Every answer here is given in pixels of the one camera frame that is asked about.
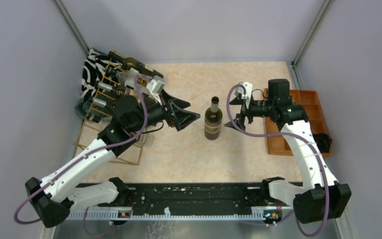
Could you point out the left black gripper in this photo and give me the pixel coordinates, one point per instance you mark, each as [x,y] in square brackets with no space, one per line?
[181,118]

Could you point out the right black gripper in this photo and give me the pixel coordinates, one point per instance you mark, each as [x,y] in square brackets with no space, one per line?
[238,122]

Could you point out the green bottle grey capsule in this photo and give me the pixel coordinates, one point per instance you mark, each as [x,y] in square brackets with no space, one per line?
[213,119]

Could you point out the clear glass liquor bottle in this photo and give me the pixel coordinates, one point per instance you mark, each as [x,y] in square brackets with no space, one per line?
[130,78]

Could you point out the dark labelled wine bottle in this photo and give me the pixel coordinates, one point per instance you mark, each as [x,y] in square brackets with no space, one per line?
[118,90]

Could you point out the dark green wine bottle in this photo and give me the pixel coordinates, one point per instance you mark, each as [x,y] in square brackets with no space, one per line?
[132,63]

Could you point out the olive green wine bottle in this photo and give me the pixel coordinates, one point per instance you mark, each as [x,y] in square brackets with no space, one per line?
[103,103]

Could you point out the clear tall glass bottle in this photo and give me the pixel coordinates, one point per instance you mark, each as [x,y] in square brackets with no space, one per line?
[94,117]

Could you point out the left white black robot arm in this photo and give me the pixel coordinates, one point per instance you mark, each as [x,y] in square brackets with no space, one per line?
[53,197]

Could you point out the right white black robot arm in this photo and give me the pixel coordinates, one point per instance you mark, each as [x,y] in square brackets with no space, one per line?
[321,196]

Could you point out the orange compartment tray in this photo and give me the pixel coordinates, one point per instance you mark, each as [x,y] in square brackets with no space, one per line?
[277,145]

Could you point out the black rosette front compartment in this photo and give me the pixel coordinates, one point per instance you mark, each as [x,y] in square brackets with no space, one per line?
[323,142]

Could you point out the zebra pattern cloth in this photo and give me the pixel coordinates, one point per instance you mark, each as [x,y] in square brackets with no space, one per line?
[93,71]

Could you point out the grey green fluffy cloth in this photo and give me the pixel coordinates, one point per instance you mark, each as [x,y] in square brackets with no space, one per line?
[82,108]

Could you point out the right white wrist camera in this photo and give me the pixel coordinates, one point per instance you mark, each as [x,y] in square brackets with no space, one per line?
[244,92]

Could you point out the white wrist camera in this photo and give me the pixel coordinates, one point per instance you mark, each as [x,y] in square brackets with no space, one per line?
[244,92]
[155,86]

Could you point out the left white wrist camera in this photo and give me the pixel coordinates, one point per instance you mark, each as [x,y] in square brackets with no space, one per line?
[155,86]

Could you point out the gold wire wine rack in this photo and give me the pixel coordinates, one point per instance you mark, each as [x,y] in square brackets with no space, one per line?
[89,127]

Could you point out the grey slotted cable duct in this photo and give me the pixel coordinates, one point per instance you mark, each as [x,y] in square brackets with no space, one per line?
[118,215]

